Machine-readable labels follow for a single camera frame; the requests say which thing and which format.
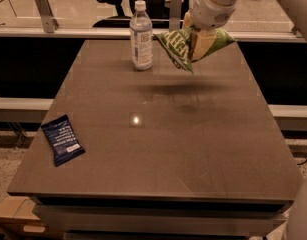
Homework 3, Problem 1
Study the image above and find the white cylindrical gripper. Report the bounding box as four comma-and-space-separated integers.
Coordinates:
182, 0, 236, 61

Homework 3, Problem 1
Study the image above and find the green jalapeno chip bag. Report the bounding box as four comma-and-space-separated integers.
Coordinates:
154, 27, 235, 72

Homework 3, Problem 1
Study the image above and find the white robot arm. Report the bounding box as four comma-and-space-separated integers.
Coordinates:
184, 0, 307, 240

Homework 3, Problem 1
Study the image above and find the clear plastic water bottle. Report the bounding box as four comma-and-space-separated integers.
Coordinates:
130, 0, 153, 70

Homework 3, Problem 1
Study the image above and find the black office chair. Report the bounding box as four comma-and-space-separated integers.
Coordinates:
92, 0, 210, 30

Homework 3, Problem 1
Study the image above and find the blue snack wrapper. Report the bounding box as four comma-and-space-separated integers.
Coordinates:
41, 115, 85, 167

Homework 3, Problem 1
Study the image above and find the cardboard box under table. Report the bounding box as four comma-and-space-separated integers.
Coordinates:
0, 196, 64, 240

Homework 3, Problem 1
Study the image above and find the right metal glass bracket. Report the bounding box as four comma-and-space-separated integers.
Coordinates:
169, 0, 182, 31

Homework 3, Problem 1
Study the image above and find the metal glass bracket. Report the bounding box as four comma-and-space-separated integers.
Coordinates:
169, 0, 182, 31
34, 0, 59, 33

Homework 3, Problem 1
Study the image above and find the left metal glass bracket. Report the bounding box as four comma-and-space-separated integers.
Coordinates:
34, 0, 59, 33

